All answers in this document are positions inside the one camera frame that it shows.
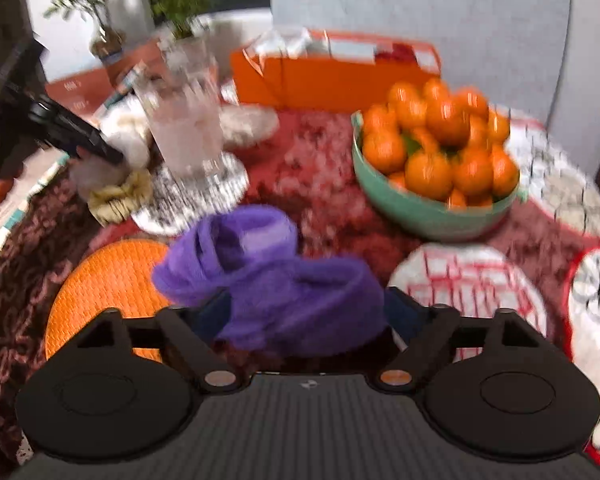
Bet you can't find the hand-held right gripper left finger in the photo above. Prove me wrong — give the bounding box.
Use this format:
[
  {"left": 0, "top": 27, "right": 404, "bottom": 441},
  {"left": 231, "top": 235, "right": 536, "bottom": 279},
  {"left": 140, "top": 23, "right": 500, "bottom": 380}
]
[{"left": 75, "top": 290, "right": 243, "bottom": 393}]

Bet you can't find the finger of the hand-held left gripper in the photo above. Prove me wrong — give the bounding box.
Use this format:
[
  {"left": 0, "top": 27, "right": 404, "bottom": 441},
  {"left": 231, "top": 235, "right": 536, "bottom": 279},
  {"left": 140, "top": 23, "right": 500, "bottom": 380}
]
[{"left": 27, "top": 97, "right": 125, "bottom": 166}]

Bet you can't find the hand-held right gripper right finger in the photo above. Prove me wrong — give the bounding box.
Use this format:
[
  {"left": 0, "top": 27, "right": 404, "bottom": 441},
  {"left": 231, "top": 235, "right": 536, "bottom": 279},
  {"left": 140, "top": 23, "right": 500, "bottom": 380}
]
[{"left": 375, "top": 287, "right": 541, "bottom": 393}]

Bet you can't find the purple fleece cloth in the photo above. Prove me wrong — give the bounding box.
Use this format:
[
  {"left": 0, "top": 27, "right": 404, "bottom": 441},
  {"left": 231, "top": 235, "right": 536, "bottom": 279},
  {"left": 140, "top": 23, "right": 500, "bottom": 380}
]
[{"left": 151, "top": 204, "right": 386, "bottom": 358}]

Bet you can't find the orange cardboard box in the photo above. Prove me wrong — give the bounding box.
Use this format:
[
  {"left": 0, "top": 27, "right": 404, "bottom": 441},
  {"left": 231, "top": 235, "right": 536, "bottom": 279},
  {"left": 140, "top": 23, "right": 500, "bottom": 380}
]
[{"left": 230, "top": 29, "right": 442, "bottom": 113}]

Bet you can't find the reddish brown box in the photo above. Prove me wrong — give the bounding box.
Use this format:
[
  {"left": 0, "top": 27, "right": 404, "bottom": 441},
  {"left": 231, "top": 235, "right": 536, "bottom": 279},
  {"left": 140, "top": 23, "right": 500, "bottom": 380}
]
[{"left": 44, "top": 40, "right": 166, "bottom": 116}]

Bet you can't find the white fluffy ball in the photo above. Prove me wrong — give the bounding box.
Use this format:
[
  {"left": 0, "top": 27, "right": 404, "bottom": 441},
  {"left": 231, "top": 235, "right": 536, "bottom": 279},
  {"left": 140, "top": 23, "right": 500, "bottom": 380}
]
[{"left": 99, "top": 107, "right": 152, "bottom": 168}]

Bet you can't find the pale yellow scrunchie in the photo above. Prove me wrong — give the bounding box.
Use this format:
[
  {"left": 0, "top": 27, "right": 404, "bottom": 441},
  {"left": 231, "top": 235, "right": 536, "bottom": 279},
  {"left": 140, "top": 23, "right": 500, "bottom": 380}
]
[{"left": 86, "top": 169, "right": 154, "bottom": 227}]

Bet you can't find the mint green bowl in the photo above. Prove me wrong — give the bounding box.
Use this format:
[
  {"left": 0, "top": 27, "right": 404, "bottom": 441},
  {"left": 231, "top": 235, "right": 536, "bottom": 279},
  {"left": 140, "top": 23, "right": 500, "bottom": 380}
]
[{"left": 351, "top": 111, "right": 528, "bottom": 242}]

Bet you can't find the small potted plant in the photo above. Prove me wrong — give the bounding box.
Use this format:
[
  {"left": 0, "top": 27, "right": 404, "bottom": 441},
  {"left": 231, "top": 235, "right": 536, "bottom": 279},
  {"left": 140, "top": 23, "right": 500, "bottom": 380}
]
[
  {"left": 44, "top": 0, "right": 131, "bottom": 58},
  {"left": 147, "top": 0, "right": 213, "bottom": 43}
]

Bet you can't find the clear floral plastic cup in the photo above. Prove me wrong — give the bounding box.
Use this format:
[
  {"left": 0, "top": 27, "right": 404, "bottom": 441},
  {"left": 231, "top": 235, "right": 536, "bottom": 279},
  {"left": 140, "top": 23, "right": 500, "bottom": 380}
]
[{"left": 130, "top": 35, "right": 226, "bottom": 181}]

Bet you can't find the orange honeycomb silicone mat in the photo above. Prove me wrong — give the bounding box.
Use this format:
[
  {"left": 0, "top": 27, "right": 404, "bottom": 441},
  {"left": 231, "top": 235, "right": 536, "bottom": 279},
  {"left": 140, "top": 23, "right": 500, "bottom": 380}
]
[{"left": 45, "top": 239, "right": 173, "bottom": 363}]

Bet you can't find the pile of tangerines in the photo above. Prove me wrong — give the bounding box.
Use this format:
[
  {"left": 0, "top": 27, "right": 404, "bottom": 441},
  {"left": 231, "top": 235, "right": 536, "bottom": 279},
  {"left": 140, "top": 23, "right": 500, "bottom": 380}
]
[{"left": 362, "top": 77, "right": 520, "bottom": 209}]

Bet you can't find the round beige lace coaster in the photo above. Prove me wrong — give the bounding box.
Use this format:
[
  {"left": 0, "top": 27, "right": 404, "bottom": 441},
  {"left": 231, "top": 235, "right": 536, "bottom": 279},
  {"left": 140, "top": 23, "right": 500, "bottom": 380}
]
[{"left": 219, "top": 104, "right": 281, "bottom": 150}]

